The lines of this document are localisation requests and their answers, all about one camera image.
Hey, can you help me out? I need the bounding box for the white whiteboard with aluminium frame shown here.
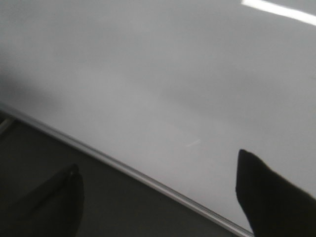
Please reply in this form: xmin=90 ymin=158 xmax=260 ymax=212
xmin=0 ymin=0 xmax=316 ymax=237

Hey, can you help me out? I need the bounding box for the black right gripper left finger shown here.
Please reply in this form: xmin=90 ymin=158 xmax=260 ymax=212
xmin=0 ymin=164 xmax=84 ymax=237

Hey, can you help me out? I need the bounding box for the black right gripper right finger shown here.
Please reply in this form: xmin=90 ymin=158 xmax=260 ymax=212
xmin=236 ymin=149 xmax=316 ymax=237

